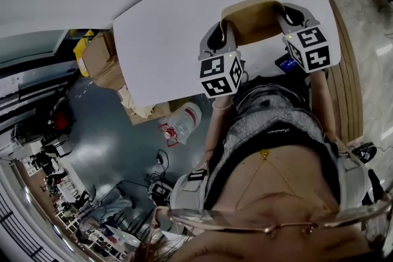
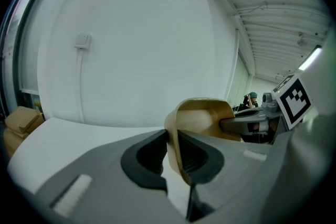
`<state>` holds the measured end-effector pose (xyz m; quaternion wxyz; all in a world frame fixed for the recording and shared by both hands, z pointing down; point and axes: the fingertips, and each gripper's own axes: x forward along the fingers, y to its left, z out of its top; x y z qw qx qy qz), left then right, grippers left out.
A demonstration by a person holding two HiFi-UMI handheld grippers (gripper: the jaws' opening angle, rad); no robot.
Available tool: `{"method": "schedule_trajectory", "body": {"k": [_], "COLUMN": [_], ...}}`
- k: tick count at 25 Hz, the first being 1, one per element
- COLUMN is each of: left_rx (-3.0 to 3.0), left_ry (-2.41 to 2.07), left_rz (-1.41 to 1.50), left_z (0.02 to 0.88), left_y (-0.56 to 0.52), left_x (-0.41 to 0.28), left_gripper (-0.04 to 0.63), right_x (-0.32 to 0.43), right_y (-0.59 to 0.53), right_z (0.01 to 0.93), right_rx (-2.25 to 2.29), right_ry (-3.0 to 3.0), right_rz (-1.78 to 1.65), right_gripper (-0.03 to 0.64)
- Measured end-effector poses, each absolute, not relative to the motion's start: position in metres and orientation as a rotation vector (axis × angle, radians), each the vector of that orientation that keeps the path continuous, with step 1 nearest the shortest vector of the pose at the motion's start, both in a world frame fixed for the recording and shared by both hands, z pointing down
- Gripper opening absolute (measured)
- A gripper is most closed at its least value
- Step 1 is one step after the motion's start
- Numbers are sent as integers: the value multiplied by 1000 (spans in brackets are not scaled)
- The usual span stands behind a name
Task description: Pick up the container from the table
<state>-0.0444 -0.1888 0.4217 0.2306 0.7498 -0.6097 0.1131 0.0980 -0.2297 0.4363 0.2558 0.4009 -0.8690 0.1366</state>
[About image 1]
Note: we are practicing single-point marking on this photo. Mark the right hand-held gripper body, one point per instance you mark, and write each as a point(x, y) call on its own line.
point(310, 49)

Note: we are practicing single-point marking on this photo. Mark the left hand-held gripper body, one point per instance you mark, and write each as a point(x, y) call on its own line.
point(219, 73)

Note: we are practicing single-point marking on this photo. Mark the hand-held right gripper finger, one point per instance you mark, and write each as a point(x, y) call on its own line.
point(308, 18)
point(284, 27)

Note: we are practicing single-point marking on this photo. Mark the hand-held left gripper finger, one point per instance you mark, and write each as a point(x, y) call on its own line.
point(231, 43)
point(203, 46)

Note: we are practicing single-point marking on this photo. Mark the brown cardboard box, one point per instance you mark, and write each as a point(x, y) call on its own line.
point(255, 21)

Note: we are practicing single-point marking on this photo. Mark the person's left forearm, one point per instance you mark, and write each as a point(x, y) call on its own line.
point(216, 135)

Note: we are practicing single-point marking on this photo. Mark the grey shoulder harness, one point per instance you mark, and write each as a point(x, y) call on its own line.
point(187, 193)

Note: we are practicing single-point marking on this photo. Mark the person's right forearm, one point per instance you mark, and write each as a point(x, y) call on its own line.
point(325, 107)

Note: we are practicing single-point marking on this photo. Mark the black device blue screen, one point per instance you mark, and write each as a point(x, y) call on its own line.
point(285, 64)

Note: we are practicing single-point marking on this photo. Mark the white table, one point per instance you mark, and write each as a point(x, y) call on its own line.
point(165, 40)

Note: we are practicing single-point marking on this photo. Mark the grey patterned skirt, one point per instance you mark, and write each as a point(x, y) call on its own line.
point(270, 98)

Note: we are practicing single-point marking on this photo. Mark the clear plastic bag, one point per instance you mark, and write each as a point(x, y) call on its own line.
point(185, 121)

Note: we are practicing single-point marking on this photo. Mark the curved wooden slat platform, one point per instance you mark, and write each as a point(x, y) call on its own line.
point(350, 95)

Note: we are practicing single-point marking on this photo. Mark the flat open cardboard box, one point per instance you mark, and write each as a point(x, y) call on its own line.
point(159, 113)

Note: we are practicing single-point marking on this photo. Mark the striped black trimmed top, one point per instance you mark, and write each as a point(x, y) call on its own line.
point(261, 135)

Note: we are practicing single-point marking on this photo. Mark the crumpled brown paper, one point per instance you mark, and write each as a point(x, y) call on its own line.
point(135, 104)

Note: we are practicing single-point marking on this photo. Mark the large cardboard box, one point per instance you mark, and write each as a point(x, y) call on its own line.
point(101, 61)

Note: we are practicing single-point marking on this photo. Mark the black power adapter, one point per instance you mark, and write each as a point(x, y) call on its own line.
point(160, 159)

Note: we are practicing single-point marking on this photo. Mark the black sneaker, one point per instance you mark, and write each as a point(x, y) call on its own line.
point(363, 152)

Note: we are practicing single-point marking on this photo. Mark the yellow bag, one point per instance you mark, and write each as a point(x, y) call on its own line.
point(82, 52)

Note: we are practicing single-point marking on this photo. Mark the person's face and chest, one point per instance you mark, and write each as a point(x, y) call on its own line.
point(276, 187)

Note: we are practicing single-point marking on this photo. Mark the black and white tracker device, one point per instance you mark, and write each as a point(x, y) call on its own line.
point(161, 192)

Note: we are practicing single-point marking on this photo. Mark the gold rimmed glasses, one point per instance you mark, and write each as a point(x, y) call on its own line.
point(190, 218)

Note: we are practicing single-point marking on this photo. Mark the red bag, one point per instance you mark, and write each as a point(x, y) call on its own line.
point(61, 121)

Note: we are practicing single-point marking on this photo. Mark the black equipment rack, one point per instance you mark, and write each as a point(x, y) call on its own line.
point(30, 101)

